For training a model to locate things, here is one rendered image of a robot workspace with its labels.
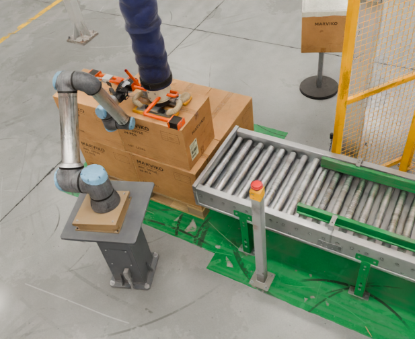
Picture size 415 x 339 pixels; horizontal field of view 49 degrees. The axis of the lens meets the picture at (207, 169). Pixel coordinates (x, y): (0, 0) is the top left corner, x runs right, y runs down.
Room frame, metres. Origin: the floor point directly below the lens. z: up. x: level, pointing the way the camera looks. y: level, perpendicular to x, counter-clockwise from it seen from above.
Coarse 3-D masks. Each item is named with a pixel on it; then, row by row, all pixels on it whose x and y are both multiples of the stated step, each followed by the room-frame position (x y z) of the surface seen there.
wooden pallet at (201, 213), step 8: (112, 176) 2.89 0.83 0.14; (152, 192) 2.69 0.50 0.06; (160, 200) 2.62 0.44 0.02; (168, 200) 2.61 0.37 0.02; (176, 200) 2.50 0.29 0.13; (176, 208) 2.51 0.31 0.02; (184, 208) 2.49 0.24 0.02; (192, 208) 2.41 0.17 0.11; (200, 208) 2.36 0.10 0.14; (200, 216) 2.37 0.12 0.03
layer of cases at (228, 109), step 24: (216, 96) 3.26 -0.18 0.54; (240, 96) 3.20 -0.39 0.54; (216, 120) 2.93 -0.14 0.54; (240, 120) 2.97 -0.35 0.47; (96, 144) 2.92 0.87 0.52; (216, 144) 2.65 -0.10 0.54; (120, 168) 2.81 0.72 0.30; (144, 168) 2.65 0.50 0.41; (168, 168) 2.50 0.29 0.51; (192, 168) 2.43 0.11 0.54; (168, 192) 2.54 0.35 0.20; (192, 192) 2.39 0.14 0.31
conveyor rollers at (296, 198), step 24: (240, 144) 2.63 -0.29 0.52; (216, 168) 2.38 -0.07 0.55; (288, 168) 2.27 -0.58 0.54; (312, 168) 2.22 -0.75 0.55; (240, 192) 2.11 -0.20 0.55; (288, 192) 2.04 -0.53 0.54; (312, 192) 2.00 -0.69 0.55; (360, 192) 1.93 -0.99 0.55; (360, 216) 1.75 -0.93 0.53; (384, 216) 1.72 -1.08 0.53; (408, 216) 1.68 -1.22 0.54
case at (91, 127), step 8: (104, 88) 3.06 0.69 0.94; (56, 96) 3.06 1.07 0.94; (80, 96) 3.01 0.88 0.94; (88, 96) 2.99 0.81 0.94; (56, 104) 3.08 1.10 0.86; (80, 104) 2.92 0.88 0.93; (88, 104) 2.89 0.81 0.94; (96, 104) 2.87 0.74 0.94; (80, 112) 2.94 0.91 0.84; (88, 112) 2.89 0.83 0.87; (80, 120) 2.96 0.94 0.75; (88, 120) 2.91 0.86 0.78; (96, 120) 2.85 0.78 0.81; (80, 128) 2.98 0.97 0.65; (88, 128) 2.93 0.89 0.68; (96, 128) 2.87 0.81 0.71; (104, 128) 2.82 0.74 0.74; (80, 136) 3.01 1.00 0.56; (88, 136) 2.95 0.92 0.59; (96, 136) 2.89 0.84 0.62; (104, 136) 2.84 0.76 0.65; (112, 136) 2.79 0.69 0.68; (120, 136) 2.74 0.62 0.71; (104, 144) 2.86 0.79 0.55; (112, 144) 2.81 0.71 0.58; (120, 144) 2.75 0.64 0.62
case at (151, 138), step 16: (192, 96) 2.75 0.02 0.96; (208, 96) 2.72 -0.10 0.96; (128, 112) 2.69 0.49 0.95; (192, 112) 2.57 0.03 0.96; (208, 112) 2.69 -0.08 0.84; (144, 128) 2.59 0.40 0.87; (160, 128) 2.50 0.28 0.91; (192, 128) 2.50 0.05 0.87; (208, 128) 2.66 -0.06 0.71; (128, 144) 2.71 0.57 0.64; (144, 144) 2.61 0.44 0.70; (160, 144) 2.52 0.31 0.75; (176, 144) 2.44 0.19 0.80; (192, 144) 2.47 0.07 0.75; (208, 144) 2.63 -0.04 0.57; (160, 160) 2.55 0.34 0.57; (176, 160) 2.46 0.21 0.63; (192, 160) 2.44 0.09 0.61
